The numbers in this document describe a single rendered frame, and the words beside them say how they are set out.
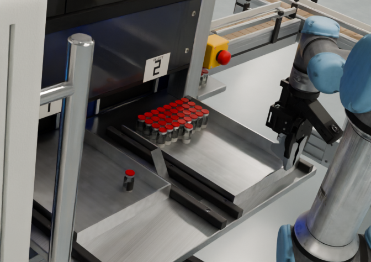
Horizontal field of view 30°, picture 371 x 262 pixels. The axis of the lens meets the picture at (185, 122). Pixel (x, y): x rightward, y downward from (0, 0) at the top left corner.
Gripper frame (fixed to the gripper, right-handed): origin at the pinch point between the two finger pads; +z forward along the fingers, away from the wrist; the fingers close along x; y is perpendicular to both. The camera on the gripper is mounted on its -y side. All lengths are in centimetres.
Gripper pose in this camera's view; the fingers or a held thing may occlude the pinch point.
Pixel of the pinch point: (290, 166)
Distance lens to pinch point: 160.9
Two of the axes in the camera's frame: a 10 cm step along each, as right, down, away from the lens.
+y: -7.5, -4.4, 5.0
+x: -6.5, 2.8, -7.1
